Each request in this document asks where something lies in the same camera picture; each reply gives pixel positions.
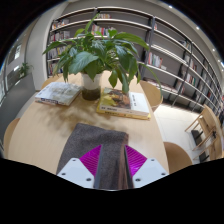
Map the slatted wooden chair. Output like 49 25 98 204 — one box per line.
184 103 224 164

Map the potted green leafy plant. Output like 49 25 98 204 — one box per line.
42 13 164 102

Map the yellow-covered book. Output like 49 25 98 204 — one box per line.
96 87 152 121

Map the grey bookshelf unit with books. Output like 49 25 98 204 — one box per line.
45 5 224 118

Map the round-backed wooden chair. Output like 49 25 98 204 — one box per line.
163 141 194 175
138 79 164 113
40 73 64 90
2 117 22 158

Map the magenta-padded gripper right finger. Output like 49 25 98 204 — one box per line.
124 144 169 190

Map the small green ledge plant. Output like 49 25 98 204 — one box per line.
18 62 34 78

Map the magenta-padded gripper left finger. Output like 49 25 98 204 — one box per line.
56 144 102 190

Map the white-covered book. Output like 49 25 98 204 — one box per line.
34 81 83 107

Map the group of ceiling lights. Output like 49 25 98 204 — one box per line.
166 3 224 68

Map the zigzag striped grey towel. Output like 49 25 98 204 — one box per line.
55 122 134 190

